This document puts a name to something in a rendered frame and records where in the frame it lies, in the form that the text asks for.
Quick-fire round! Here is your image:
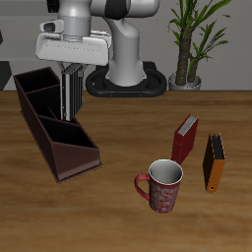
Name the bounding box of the red patterned mug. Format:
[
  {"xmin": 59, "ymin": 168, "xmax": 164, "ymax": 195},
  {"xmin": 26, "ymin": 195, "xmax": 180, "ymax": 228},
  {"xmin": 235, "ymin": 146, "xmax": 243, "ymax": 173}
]
[{"xmin": 133, "ymin": 158, "xmax": 185, "ymax": 215}]

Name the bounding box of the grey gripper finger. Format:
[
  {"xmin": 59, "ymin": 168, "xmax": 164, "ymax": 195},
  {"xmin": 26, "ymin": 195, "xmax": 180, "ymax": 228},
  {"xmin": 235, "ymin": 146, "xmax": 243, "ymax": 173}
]
[
  {"xmin": 57, "ymin": 62, "xmax": 68, "ymax": 74},
  {"xmin": 76, "ymin": 64, "xmax": 89, "ymax": 77}
]

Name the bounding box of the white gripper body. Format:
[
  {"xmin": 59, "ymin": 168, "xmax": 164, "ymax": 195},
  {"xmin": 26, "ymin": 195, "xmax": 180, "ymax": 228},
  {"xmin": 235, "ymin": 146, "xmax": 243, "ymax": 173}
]
[{"xmin": 34, "ymin": 30, "xmax": 113, "ymax": 67}]

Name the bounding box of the black white striped book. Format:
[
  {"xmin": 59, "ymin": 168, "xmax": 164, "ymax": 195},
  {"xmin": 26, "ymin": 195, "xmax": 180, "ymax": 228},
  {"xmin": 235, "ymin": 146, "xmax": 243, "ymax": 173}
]
[{"xmin": 59, "ymin": 64, "xmax": 84, "ymax": 123}]

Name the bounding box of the green pot plant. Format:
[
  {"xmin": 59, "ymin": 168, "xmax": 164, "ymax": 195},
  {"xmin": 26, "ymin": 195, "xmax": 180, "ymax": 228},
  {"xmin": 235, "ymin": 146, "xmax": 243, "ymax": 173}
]
[{"xmin": 166, "ymin": 0, "xmax": 233, "ymax": 93}]

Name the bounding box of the red book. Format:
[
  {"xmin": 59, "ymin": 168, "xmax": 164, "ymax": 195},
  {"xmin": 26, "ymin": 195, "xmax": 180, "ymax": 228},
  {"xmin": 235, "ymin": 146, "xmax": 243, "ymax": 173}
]
[{"xmin": 170, "ymin": 113, "xmax": 200, "ymax": 166}]

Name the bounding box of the dark brown desk caddy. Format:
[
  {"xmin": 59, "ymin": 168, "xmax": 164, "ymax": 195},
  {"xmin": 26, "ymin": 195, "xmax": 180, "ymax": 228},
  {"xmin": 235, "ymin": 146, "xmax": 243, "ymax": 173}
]
[{"xmin": 13, "ymin": 66, "xmax": 104, "ymax": 184}]

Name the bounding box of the flat black base plate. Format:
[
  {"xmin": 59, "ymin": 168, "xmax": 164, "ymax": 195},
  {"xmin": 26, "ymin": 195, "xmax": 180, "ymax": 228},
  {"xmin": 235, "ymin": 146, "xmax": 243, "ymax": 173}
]
[{"xmin": 85, "ymin": 61, "xmax": 168, "ymax": 98}]

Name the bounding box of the orange and black book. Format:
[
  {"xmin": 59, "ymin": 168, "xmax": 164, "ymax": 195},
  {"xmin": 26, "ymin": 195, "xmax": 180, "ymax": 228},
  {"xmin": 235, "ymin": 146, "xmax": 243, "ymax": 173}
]
[{"xmin": 202, "ymin": 132, "xmax": 227, "ymax": 194}]

